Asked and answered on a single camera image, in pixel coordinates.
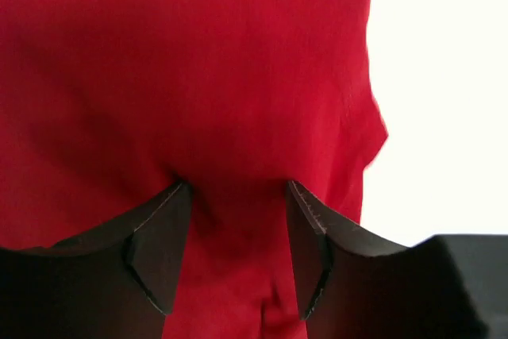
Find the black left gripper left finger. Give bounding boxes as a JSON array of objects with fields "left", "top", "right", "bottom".
[{"left": 1, "top": 183, "right": 192, "bottom": 338}]

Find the red t shirt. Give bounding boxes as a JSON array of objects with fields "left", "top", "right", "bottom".
[{"left": 1, "top": 0, "right": 387, "bottom": 338}]

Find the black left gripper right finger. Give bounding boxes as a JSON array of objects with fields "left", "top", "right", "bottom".
[{"left": 287, "top": 181, "right": 489, "bottom": 338}]

